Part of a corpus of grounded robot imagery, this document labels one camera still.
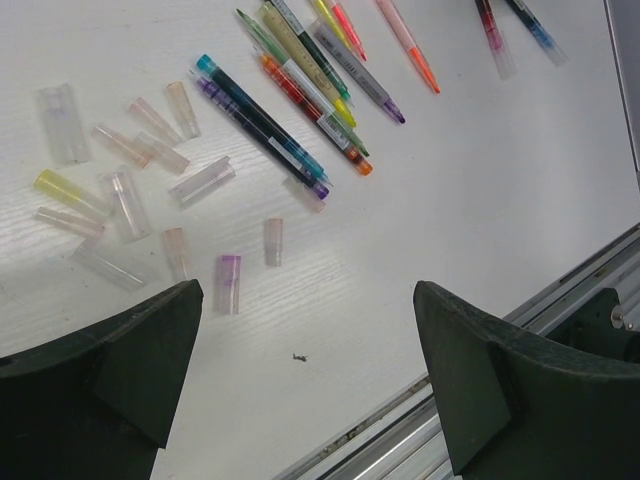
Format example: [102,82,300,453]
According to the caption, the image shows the beige yellow pen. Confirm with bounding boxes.
[259,1,356,128]

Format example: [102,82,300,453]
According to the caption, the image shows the tall clear pen cap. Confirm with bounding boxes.
[36,84,91,165]

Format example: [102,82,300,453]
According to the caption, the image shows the grey purple marker pen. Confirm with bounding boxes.
[310,20,406,124]

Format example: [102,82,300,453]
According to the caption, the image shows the orange tinted cap right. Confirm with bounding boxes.
[165,81,201,139]

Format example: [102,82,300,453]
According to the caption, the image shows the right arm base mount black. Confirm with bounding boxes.
[546,288,639,364]

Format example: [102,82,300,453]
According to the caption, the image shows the dark orange tipped pen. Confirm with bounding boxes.
[257,53,373,176]

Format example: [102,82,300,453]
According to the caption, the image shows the light green marker pen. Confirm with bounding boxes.
[236,9,370,157]

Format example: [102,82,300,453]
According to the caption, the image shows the aluminium right side rail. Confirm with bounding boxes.
[604,0,639,176]

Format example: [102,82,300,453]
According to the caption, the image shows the blue green pen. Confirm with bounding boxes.
[196,54,329,186]

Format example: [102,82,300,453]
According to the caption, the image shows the clear cap lying sideways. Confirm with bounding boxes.
[169,156,236,209]

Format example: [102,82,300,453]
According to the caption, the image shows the yellow tinted pen cap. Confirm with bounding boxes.
[34,169,111,223]

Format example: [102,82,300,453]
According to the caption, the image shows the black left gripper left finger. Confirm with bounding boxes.
[1,280,204,479]

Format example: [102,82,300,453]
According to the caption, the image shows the dark green pen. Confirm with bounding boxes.
[269,0,351,101]

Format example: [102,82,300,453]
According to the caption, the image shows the clear cap centre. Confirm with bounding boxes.
[92,124,153,169]

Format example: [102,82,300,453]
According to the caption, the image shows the blue capped pen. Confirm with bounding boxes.
[506,0,567,66]

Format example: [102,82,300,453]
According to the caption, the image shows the clear cap near pens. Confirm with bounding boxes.
[282,177,325,213]

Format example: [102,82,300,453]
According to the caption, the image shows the long clear cap lower left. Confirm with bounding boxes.
[71,239,154,292]

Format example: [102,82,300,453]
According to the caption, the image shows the aluminium front rail frame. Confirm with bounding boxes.
[283,228,639,479]

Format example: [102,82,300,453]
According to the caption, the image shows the pink red capped pen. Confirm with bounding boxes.
[475,0,516,80]

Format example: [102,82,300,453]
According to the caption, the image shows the purple tinted pen cap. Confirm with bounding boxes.
[215,254,241,315]

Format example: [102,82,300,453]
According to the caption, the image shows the clear cap lower middle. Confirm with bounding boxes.
[100,165,152,243]

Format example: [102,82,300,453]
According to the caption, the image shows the clear cap middle cluster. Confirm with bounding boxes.
[134,132,190,175]

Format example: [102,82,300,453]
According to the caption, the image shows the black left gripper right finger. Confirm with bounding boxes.
[413,281,639,479]

